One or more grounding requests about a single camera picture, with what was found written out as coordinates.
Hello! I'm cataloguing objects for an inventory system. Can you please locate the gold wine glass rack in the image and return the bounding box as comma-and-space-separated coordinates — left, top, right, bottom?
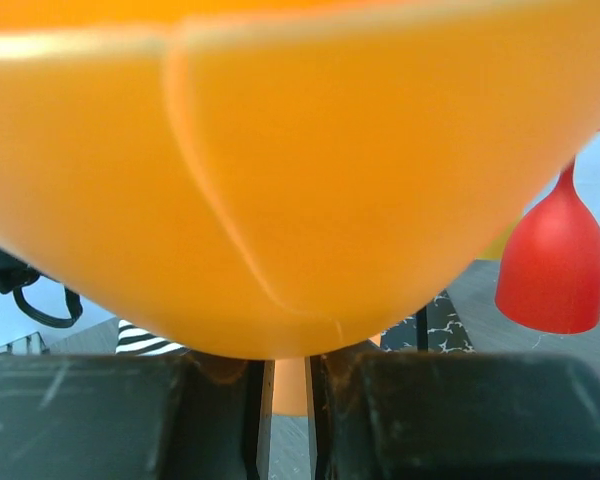
380, 290, 474, 354

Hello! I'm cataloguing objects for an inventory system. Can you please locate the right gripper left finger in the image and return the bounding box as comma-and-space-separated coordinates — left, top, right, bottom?
0, 352, 273, 479

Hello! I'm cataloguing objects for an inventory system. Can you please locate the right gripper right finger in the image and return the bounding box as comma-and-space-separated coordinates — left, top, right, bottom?
307, 349, 600, 479

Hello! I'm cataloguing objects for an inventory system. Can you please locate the red plastic wine glass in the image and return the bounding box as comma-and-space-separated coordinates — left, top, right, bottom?
494, 155, 600, 335

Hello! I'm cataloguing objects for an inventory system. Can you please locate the black white striped cloth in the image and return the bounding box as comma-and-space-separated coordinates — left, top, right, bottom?
115, 319, 189, 356

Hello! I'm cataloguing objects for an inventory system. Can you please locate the orange plastic wine glass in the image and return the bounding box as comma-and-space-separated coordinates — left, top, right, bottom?
0, 1, 600, 415

